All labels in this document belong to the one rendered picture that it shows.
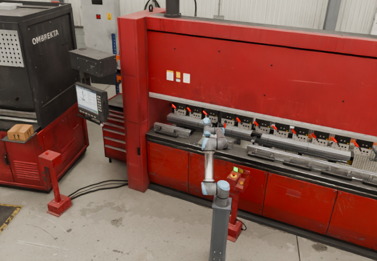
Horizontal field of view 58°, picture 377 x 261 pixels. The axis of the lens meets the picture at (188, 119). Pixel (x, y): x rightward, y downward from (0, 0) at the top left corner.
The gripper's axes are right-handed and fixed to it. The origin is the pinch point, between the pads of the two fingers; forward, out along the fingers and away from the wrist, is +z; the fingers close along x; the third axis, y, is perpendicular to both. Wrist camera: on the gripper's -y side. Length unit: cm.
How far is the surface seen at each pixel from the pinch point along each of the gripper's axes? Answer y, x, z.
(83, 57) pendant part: 16, 130, -101
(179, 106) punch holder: 21, 44, -15
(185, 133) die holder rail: -0.9, 37.0, 13.5
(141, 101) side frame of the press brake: 10, 86, -31
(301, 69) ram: 63, -86, -65
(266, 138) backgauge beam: 21, -57, 27
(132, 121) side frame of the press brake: -10, 98, -10
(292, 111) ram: 34, -84, -30
